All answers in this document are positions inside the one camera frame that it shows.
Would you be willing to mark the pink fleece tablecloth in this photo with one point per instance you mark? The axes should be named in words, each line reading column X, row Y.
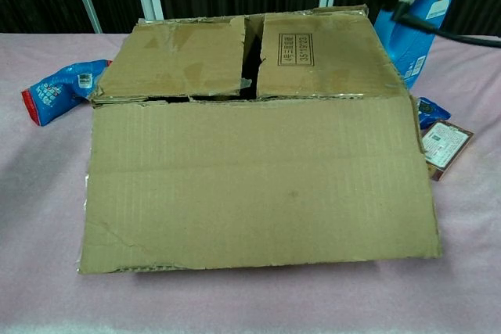
column 235, row 306

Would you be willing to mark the blue laundry detergent bottle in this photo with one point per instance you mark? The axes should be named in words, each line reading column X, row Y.
column 411, row 42

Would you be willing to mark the brown cardboard shipping box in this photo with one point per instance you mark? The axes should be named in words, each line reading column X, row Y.
column 254, row 185

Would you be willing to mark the small blue snack packet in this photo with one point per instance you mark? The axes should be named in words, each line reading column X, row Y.
column 432, row 113

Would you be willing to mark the blue and red snack bag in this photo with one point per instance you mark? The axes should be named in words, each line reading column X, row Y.
column 55, row 91

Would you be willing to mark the small brown carton with label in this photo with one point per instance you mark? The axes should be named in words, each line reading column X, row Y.
column 446, row 146

